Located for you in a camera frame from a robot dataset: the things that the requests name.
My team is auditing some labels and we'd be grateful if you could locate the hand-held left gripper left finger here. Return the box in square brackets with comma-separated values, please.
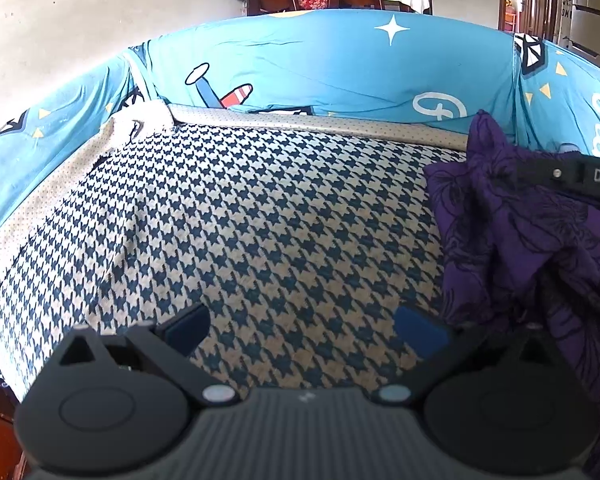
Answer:
[59, 301, 242, 406]

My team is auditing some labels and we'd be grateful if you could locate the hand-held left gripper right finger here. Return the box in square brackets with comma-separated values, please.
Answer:
[379, 305, 552, 405]

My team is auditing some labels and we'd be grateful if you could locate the blue printed sofa cover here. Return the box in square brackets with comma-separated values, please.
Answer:
[0, 7, 600, 366]

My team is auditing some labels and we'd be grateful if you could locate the purple floral shirt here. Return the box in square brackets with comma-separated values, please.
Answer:
[422, 110, 600, 480]

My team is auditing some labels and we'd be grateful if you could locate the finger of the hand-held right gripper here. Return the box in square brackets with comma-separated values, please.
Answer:
[513, 156, 584, 194]

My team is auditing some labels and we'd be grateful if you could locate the houndstooth sofa seat cover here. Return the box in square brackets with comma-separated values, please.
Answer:
[0, 102, 473, 401]

